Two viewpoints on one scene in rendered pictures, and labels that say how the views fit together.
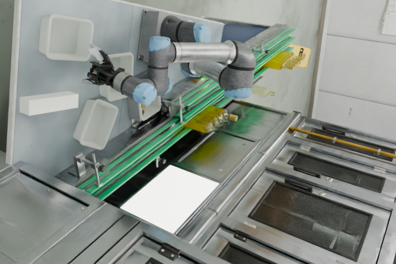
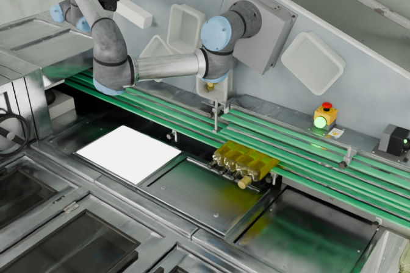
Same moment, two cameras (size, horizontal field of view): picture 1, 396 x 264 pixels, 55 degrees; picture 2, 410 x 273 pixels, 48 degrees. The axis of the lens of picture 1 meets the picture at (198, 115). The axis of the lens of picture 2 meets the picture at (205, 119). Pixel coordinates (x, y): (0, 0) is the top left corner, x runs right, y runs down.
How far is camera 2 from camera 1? 256 cm
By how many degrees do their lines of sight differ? 78
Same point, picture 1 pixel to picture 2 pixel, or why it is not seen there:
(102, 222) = (19, 67)
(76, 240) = (10, 61)
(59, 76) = not seen: outside the picture
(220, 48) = (89, 16)
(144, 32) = not seen: hidden behind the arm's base
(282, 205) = (91, 242)
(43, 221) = (39, 53)
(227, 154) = (196, 197)
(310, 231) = (38, 258)
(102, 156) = (154, 87)
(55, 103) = (127, 12)
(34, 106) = not seen: hidden behind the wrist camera
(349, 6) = not seen: outside the picture
